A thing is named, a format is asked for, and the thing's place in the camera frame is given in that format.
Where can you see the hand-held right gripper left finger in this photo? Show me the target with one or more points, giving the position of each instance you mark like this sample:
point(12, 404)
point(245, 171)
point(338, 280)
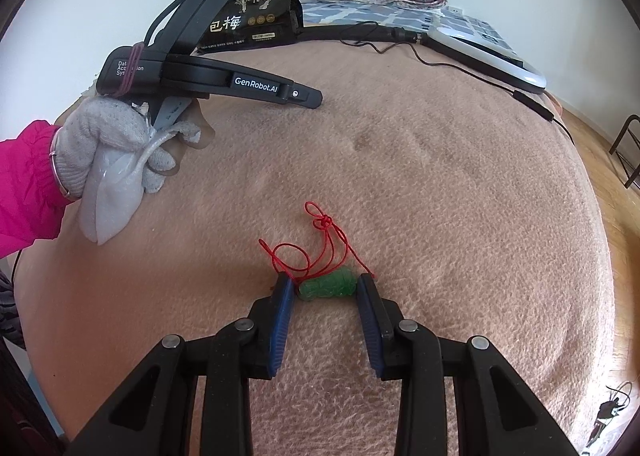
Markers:
point(279, 321)

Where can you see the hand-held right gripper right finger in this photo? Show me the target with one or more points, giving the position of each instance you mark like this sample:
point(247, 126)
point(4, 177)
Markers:
point(367, 321)

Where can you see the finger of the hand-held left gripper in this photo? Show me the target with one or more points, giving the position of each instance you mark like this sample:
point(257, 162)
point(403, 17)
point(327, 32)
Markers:
point(302, 95)

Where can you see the person's left forearm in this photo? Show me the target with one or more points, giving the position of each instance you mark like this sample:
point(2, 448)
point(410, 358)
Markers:
point(27, 186)

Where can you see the person's left hand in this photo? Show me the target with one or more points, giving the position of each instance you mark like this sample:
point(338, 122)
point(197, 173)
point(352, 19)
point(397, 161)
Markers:
point(100, 136)

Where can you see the purple rubber band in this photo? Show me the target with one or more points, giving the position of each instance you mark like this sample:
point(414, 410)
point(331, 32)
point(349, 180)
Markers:
point(127, 79)

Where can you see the black snack bag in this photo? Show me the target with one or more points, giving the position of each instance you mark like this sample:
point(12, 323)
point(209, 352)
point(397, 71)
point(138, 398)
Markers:
point(255, 11)

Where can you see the blue plaid bed sheet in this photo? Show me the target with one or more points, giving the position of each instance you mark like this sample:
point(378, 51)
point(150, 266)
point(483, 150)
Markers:
point(360, 14)

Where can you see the silver bangle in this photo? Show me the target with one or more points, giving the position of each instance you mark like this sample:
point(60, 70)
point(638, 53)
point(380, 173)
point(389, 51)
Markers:
point(59, 176)

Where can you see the striped cloth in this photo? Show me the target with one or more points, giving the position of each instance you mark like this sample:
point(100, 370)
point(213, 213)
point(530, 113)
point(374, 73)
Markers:
point(9, 306)

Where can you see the dark metal rack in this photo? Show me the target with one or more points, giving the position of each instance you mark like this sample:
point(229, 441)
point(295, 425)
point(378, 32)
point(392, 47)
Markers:
point(622, 136)

